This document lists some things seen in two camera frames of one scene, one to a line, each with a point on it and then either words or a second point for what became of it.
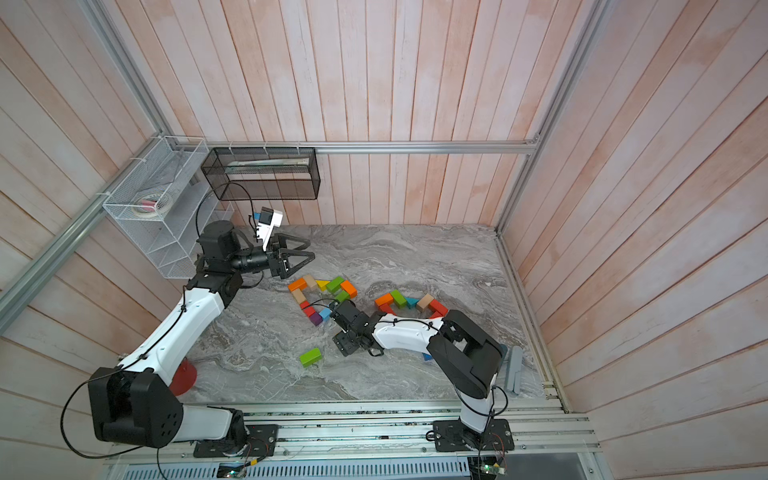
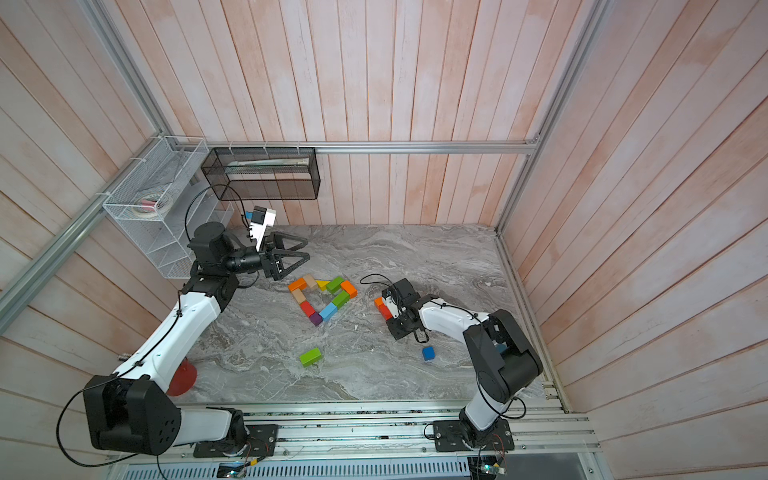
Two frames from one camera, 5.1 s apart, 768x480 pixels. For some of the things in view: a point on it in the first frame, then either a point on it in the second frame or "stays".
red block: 387,309 stays
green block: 335,285 stays
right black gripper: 342,343 → 395,329
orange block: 349,288 stays
